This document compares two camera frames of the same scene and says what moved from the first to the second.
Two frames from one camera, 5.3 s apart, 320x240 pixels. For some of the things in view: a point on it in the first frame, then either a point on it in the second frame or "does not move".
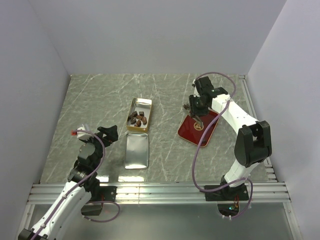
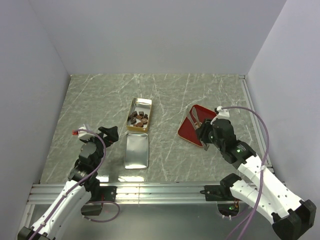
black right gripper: x=193 y=110 -> x=202 y=132
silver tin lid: x=136 y=151 does not move
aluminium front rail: x=163 y=192 does not move
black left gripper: x=111 y=133 does not move
